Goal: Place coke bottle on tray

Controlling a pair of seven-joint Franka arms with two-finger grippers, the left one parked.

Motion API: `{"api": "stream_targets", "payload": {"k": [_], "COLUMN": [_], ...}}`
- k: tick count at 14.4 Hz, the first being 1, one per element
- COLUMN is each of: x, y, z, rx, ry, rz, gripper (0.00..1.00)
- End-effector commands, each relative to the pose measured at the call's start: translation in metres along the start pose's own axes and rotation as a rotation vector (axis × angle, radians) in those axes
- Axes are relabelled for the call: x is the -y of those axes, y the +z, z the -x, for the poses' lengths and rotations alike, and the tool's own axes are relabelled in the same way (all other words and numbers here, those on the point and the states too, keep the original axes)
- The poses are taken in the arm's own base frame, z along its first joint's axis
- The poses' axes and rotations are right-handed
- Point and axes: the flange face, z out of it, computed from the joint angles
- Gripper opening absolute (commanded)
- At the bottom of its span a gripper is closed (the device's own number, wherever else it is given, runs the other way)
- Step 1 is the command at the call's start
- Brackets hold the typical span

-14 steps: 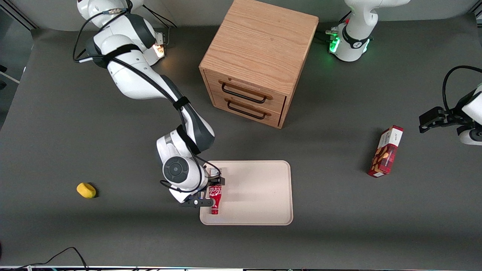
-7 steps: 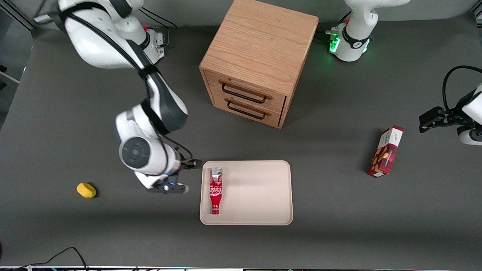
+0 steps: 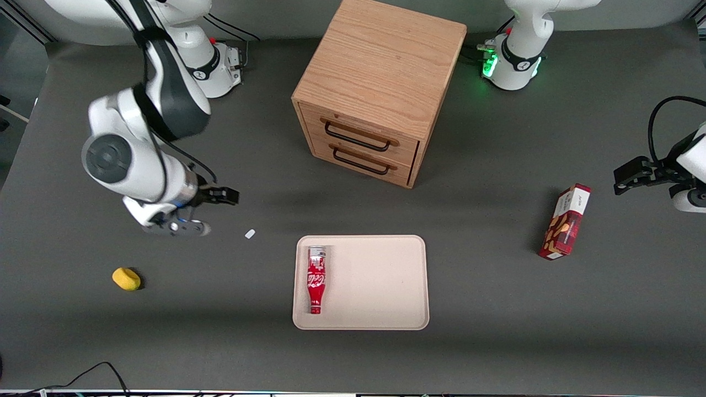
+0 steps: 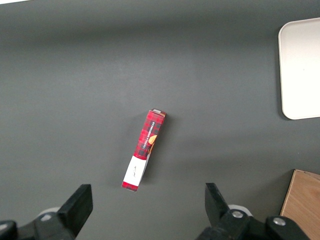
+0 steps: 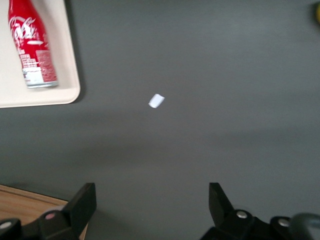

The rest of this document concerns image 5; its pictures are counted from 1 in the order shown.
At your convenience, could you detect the red coke bottle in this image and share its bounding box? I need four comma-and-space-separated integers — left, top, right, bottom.
7, 0, 60, 89

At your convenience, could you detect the beige plastic tray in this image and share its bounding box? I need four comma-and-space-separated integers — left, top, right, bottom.
0, 0, 82, 109

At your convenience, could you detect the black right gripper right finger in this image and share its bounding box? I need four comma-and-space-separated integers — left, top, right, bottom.
199, 182, 296, 240

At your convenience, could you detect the small white paper scrap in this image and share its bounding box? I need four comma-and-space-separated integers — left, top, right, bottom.
148, 93, 166, 109

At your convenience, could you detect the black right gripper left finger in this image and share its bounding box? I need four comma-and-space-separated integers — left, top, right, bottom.
0, 182, 97, 240

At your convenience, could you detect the wooden drawer cabinet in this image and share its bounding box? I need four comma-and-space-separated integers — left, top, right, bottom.
0, 184, 89, 240

